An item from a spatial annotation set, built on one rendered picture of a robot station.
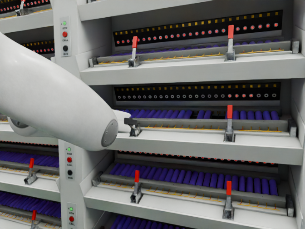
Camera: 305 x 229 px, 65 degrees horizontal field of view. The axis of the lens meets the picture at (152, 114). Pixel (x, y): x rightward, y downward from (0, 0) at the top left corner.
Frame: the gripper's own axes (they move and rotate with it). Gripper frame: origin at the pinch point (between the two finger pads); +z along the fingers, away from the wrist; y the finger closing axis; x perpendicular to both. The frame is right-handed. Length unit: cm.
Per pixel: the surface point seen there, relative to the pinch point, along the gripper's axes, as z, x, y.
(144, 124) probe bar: 10.5, 0.3, 1.3
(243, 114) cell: 15.5, 4.4, 29.9
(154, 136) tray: 6.7, -3.1, 6.4
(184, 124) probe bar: 10.5, 0.8, 13.9
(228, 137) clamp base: 7.1, -2.5, 26.5
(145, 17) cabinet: 17.6, 39.2, -3.7
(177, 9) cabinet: 17.4, 40.2, 8.0
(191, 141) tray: 5.0, -4.1, 17.4
